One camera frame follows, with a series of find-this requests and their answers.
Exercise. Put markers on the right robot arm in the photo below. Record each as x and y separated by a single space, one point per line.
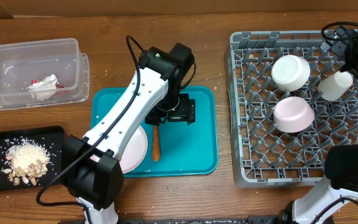
339 185

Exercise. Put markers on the white napkin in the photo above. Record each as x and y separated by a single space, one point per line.
45 89

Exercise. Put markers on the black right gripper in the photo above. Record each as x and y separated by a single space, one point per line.
339 45

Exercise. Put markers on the large white plate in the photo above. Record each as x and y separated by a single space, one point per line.
135 151

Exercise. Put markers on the food scraps pile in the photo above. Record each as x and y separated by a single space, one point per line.
25 161

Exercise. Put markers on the white cup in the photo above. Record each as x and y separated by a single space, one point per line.
334 86

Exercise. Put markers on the red snack wrapper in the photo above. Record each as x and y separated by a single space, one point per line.
43 84

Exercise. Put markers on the orange carrot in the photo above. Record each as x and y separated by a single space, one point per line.
156 145

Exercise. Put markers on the clear plastic bin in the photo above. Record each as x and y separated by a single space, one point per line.
21 63

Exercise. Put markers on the black waste tray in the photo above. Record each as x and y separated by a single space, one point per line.
51 138

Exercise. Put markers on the grey dishwasher rack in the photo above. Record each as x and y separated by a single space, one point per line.
263 156

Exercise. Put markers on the teal plastic tray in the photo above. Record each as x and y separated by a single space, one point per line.
184 149

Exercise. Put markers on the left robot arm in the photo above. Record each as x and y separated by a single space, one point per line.
90 165

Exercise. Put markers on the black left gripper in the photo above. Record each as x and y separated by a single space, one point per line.
186 111

